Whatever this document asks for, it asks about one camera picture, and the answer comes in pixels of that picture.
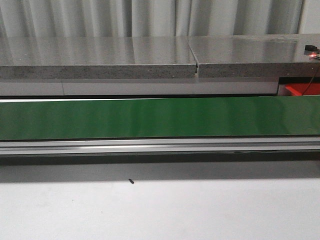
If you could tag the green conveyor belt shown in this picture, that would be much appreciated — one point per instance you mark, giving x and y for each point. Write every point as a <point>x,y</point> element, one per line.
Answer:
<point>160,118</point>

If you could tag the grey stone counter right slab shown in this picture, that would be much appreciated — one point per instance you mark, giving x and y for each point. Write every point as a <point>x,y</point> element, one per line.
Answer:
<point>254,56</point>

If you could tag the grey stone counter slab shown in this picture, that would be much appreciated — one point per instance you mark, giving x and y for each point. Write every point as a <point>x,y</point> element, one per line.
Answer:
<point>254,56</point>
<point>96,58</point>

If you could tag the red bin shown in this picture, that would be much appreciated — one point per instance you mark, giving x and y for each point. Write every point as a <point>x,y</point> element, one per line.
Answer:
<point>303,89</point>

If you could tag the grey stone counter left slab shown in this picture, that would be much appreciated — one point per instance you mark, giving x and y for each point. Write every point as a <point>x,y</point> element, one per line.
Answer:
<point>96,58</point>

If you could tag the small black sensor red light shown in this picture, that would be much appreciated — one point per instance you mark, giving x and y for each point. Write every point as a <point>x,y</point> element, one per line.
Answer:
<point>312,51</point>

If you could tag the white pleated curtain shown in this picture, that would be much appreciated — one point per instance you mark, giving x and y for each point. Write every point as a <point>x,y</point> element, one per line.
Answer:
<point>148,18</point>

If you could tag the aluminium conveyor frame rail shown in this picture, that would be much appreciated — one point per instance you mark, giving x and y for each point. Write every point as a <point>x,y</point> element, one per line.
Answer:
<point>163,145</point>

